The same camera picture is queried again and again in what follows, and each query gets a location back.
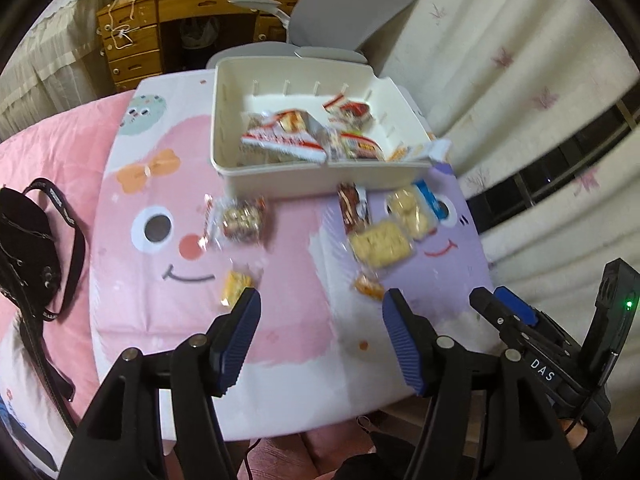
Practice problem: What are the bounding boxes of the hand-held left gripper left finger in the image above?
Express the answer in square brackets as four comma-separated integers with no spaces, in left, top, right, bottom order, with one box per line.
[57,286,263,480]

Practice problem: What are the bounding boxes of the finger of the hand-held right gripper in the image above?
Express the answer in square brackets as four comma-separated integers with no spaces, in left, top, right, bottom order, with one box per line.
[495,286,583,361]
[470,287,551,361]

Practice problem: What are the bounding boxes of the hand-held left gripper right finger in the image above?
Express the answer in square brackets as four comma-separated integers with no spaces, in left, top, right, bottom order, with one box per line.
[381,287,583,480]

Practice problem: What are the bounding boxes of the yellow snack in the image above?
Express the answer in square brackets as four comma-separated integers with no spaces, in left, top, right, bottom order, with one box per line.
[220,267,263,308]

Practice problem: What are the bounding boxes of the small orange snack packet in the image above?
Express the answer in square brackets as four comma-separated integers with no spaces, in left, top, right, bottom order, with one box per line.
[352,271,387,302]

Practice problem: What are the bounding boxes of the pale cracker clear packet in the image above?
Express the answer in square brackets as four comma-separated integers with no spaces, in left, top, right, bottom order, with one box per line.
[347,219,417,267]

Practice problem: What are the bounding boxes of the clear nut bar packet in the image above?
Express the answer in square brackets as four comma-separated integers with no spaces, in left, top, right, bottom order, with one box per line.
[202,194,273,251]

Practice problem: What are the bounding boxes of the blue-ended cookie packet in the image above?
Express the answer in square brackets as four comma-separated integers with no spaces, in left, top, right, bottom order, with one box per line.
[384,180,453,241]

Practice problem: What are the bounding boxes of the brown white snack packet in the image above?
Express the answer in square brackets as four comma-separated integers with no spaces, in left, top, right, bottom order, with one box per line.
[336,181,372,236]

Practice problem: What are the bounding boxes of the white storage box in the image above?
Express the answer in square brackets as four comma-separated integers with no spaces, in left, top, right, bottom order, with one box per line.
[209,56,435,198]

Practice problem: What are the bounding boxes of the red-striped clear snack packet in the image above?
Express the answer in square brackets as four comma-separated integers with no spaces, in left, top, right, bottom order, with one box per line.
[327,129,386,161]

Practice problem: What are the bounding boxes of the white red snack packet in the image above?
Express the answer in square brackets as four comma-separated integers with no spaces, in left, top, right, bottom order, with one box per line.
[239,109,328,163]

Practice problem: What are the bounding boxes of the person's right forearm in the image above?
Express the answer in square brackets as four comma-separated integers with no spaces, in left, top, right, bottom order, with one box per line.
[557,405,631,480]

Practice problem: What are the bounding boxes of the cartoon printed table cover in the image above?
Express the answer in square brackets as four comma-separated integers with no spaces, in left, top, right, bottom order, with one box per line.
[90,67,493,443]

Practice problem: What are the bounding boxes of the pink quilted cloth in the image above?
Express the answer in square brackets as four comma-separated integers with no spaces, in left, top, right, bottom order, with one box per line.
[240,410,506,480]

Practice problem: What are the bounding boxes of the dark window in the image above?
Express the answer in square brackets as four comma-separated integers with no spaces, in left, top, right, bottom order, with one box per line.
[467,107,640,233]

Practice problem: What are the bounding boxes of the white printed sheet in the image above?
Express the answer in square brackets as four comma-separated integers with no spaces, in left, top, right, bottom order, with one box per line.
[0,305,101,466]

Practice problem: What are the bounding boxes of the pink blanket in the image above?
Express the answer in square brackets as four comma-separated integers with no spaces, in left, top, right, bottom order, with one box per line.
[0,92,136,341]

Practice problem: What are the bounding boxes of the white leaf-print curtain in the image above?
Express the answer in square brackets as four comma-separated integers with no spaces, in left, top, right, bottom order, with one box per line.
[390,0,640,301]

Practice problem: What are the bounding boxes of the white lace cloth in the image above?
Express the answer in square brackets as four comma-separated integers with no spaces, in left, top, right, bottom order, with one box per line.
[0,0,123,143]

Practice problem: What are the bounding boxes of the wooden desk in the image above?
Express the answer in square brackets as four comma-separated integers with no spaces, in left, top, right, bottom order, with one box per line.
[96,0,321,95]

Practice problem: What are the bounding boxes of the grey office chair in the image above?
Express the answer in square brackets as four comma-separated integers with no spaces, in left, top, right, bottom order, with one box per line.
[227,0,422,73]

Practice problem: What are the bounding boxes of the black cable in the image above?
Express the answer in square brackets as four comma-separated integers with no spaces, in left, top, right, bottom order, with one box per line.
[239,437,262,480]

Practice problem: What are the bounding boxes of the black strap bag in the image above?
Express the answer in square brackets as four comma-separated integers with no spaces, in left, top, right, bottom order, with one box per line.
[0,177,87,413]

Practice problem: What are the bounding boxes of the white cable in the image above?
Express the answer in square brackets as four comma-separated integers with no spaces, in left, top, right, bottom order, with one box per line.
[102,0,141,52]

